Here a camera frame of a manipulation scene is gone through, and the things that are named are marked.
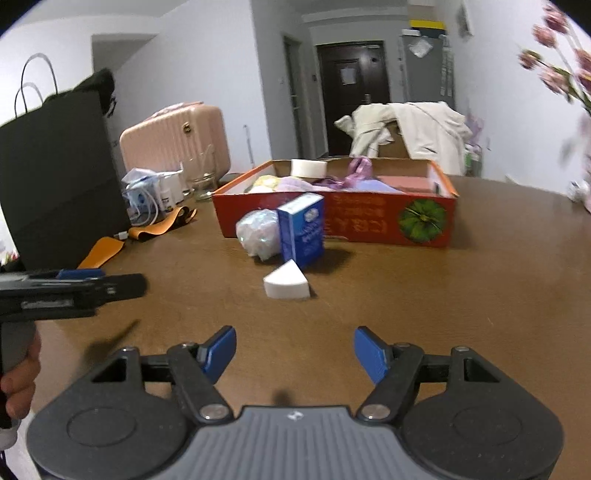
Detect white tape roll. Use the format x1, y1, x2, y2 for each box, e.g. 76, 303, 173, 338
290, 158, 328, 179

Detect orange cardboard box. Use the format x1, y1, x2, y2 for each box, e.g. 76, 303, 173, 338
211, 157, 461, 249

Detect black paper bag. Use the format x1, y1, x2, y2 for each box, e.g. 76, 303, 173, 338
0, 53, 133, 271

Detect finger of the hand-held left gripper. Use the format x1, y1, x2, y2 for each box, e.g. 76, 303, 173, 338
0, 274, 149, 320
0, 269, 107, 283

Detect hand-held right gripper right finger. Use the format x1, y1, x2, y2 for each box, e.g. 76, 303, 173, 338
353, 326, 502, 424

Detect blue white carton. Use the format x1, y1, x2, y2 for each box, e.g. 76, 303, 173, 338
277, 193, 326, 269

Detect lavender cloth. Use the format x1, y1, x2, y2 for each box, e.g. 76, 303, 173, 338
272, 178, 325, 195

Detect cream yellow plush toy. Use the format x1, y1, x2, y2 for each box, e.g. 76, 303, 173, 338
248, 174, 283, 195

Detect person's left hand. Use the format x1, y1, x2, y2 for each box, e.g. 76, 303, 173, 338
0, 331, 43, 421

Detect pink artificial flowers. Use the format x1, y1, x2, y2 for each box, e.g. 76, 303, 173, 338
517, 2, 591, 117

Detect orange strap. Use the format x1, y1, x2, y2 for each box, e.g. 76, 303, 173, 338
76, 207, 198, 271

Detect pink suitcase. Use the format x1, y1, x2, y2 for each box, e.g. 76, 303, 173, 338
119, 102, 232, 195

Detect white plastic bag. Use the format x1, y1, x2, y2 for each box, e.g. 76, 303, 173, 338
235, 209, 283, 263

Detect dark entrance door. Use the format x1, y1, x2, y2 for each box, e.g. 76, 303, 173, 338
316, 41, 391, 158

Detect beige coat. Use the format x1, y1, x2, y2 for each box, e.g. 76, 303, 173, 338
335, 102, 472, 177

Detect cluttered storage rack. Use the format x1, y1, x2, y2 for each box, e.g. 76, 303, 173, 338
463, 115, 486, 177

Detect white wedge sponge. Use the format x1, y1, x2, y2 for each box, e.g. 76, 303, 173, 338
263, 259, 313, 302

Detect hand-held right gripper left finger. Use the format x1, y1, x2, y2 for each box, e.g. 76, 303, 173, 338
90, 325, 238, 424

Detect grey refrigerator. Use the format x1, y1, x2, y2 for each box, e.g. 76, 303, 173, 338
398, 28, 456, 110

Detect glass jar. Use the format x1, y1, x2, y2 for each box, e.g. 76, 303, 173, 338
187, 157, 219, 202

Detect white blue packages with cables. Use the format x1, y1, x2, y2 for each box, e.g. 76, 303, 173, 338
122, 168, 186, 219

